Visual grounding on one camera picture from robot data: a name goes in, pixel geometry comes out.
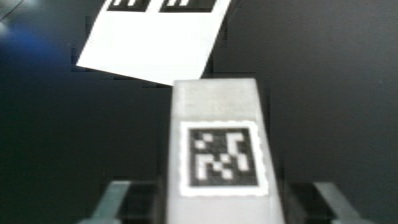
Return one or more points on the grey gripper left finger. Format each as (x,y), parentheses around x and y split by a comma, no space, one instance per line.
(126,206)

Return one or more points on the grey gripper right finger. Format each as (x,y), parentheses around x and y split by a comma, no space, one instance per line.
(316,205)

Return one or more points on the white table leg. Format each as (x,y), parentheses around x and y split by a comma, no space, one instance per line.
(220,184)

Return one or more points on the white marker sheet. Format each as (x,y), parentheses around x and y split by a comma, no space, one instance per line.
(152,37)

